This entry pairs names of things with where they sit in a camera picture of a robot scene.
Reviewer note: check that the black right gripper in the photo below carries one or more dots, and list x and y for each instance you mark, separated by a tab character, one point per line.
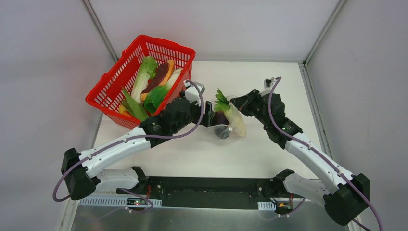
240	104

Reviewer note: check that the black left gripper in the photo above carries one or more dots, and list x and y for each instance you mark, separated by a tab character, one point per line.
208	116

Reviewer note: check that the clear dotted zip top bag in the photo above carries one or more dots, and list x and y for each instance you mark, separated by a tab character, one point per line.
223	131

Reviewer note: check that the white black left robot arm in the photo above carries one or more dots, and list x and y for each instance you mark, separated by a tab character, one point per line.
84	172

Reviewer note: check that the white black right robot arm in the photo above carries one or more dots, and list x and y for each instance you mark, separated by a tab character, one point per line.
343	194

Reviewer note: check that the green leafy lettuce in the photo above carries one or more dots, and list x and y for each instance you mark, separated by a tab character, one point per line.
146	72

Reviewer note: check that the yellow lemon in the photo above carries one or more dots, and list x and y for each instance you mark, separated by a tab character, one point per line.
124	111

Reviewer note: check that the red plastic basket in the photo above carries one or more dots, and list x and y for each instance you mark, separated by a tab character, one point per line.
107	94

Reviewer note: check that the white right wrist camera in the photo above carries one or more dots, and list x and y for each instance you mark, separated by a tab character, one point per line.
268	85

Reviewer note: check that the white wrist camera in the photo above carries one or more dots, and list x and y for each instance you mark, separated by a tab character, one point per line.
191	93
268	85

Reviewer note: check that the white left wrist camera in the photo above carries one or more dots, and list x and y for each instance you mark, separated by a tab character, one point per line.
191	93

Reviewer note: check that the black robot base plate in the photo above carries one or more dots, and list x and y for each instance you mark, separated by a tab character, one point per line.
216	193

